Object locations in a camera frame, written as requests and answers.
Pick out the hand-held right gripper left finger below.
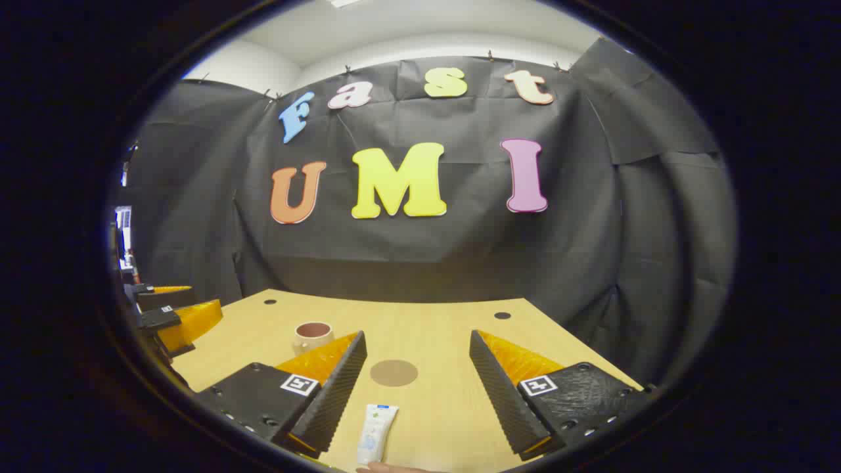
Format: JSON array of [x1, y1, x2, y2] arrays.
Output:
[[196, 330, 368, 459]]

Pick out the wooden desktop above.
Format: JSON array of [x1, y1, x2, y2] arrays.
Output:
[[171, 289, 645, 473]]

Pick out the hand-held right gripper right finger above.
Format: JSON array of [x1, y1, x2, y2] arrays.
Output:
[[469, 330, 658, 462]]

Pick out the beige cup with brown inside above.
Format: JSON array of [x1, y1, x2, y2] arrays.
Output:
[[293, 321, 334, 356]]

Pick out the white toothpaste tube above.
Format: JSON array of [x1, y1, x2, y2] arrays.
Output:
[[357, 403, 399, 466]]

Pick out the round brown coaster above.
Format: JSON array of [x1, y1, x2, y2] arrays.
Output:
[[370, 359, 419, 388]]

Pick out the black backdrop cloth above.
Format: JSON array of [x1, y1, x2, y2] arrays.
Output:
[[112, 39, 737, 388]]

